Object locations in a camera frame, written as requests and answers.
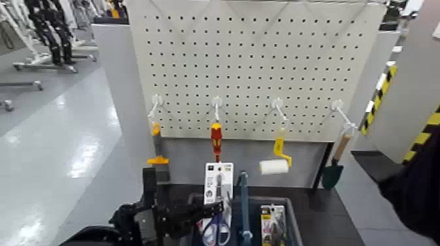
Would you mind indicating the black stand post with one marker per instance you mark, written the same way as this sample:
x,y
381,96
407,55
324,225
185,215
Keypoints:
x,y
323,161

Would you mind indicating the grey caster wheel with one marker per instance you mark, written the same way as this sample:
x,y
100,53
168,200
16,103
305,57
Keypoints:
x,y
7,105

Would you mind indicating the grey pillar with hazard tape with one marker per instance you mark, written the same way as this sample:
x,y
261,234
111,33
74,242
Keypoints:
x,y
378,96
412,86

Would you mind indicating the grey stand base bar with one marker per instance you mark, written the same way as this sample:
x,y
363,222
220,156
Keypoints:
x,y
20,84

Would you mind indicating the white pegboard hook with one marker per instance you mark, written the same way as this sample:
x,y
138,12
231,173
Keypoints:
x,y
217,102
338,104
277,103
156,100

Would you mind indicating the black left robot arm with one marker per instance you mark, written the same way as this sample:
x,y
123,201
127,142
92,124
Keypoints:
x,y
113,226

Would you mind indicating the beige pegboard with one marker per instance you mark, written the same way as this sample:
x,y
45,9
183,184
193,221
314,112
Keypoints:
x,y
257,68

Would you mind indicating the yellow black packaged tool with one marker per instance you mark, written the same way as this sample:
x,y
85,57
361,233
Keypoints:
x,y
273,225

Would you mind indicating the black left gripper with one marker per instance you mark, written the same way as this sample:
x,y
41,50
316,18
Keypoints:
x,y
175,221

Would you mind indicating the orange grey paintbrush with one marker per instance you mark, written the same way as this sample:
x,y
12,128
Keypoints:
x,y
158,160

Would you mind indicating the grey display stand panel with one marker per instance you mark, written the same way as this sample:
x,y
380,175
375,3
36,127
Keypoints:
x,y
192,151

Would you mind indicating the white robot on stand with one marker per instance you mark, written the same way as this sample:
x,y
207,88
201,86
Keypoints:
x,y
13,24

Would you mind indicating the black humanoid robot on stand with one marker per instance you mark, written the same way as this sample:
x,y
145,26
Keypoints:
x,y
51,27

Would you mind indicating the red yellow screwdriver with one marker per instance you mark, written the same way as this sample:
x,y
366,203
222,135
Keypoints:
x,y
216,140

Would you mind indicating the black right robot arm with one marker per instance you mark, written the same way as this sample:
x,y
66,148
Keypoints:
x,y
416,192

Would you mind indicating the blue scissors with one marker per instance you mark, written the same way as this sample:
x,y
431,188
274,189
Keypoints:
x,y
218,178

